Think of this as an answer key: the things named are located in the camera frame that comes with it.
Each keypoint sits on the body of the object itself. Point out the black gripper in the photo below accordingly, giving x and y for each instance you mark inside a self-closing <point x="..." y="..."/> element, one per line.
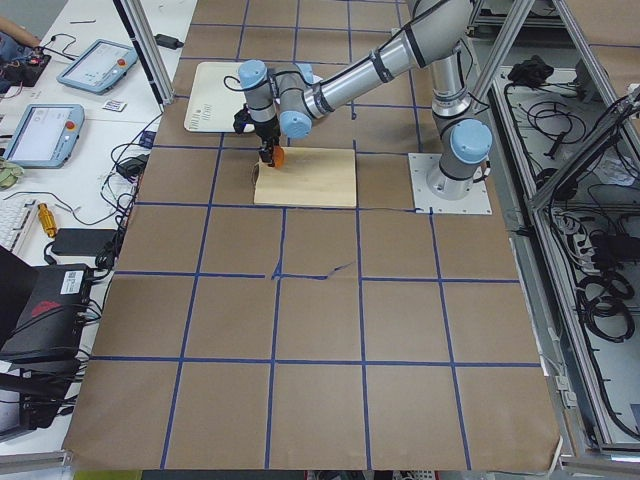
<point x="264" y="132"/>

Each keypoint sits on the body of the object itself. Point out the orange fruit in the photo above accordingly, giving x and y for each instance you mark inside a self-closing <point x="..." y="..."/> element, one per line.
<point x="278" y="157"/>

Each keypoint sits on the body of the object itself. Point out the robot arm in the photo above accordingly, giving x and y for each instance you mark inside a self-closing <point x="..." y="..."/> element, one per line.
<point x="287" y="101"/>

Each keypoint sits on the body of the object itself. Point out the cream bear tray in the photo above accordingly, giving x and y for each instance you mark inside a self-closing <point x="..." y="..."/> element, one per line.
<point x="212" y="102"/>

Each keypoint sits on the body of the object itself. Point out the bamboo cutting board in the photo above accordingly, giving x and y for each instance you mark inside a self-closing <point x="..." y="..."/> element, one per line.
<point x="309" y="177"/>

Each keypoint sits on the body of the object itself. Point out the black power adapter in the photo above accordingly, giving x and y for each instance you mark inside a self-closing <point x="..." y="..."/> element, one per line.
<point x="168" y="42"/>

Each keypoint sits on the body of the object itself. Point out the small printed card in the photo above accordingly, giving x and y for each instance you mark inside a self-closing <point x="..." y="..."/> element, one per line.
<point x="114" y="105"/>

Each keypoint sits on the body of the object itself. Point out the far teach pendant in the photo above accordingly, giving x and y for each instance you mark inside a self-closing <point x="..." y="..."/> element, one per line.
<point x="100" y="67"/>

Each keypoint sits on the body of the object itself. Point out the teach pendant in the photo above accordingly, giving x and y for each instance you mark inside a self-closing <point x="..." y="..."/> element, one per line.
<point x="45" y="136"/>
<point x="100" y="67"/>

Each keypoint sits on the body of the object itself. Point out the near teach pendant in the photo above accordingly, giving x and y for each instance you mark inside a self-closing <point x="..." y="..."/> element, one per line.
<point x="45" y="136"/>

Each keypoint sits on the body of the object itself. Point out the gold metal cylinder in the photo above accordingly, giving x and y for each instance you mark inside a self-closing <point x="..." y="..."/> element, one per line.
<point x="47" y="220"/>

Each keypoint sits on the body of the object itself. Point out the white keyboard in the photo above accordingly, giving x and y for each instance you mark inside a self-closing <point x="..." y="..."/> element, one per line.
<point x="17" y="218"/>

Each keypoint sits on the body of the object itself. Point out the black computer box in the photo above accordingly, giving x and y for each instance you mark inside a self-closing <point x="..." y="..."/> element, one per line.
<point x="41" y="309"/>

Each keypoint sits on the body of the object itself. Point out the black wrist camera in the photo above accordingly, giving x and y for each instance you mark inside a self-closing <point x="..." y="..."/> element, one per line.
<point x="242" y="118"/>

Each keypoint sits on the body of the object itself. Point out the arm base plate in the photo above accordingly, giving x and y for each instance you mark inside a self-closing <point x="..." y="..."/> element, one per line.
<point x="435" y="193"/>

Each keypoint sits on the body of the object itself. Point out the aluminium frame post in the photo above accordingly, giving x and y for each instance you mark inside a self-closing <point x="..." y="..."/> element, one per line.
<point x="138" y="29"/>

